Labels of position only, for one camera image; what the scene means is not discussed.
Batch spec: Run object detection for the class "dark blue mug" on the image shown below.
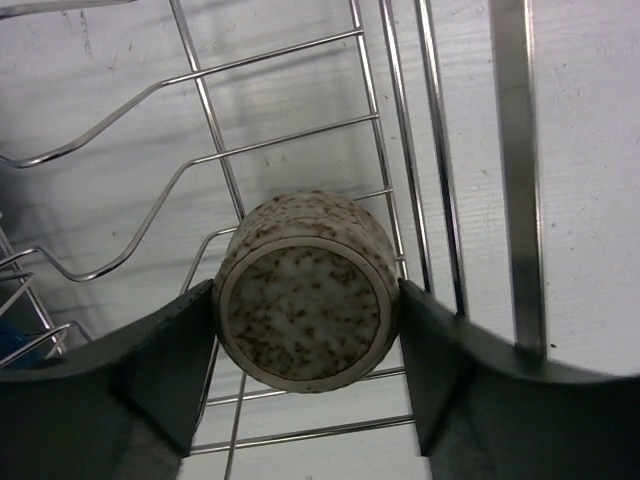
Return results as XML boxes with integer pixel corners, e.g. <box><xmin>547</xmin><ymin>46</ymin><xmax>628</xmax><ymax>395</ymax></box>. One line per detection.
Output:
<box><xmin>1</xmin><ymin>317</ymin><xmax>55</xmax><ymax>370</ymax></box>

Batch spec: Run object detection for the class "speckled ceramic cup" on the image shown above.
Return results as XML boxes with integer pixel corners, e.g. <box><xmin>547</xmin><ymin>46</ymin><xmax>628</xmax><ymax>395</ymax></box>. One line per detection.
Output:
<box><xmin>213</xmin><ymin>190</ymin><xmax>399</xmax><ymax>394</ymax></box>

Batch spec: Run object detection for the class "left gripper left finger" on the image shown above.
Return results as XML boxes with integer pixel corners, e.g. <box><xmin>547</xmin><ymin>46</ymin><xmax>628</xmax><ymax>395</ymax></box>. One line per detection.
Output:
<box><xmin>1</xmin><ymin>280</ymin><xmax>215</xmax><ymax>479</ymax></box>

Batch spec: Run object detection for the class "metal wire dish rack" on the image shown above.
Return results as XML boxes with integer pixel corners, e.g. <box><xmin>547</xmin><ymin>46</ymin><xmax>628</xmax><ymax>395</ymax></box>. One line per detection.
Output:
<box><xmin>0</xmin><ymin>0</ymin><xmax>549</xmax><ymax>480</ymax></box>

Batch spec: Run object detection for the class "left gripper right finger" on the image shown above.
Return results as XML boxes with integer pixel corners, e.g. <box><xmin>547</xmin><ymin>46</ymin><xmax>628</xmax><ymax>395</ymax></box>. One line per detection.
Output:
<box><xmin>400</xmin><ymin>280</ymin><xmax>639</xmax><ymax>479</ymax></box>

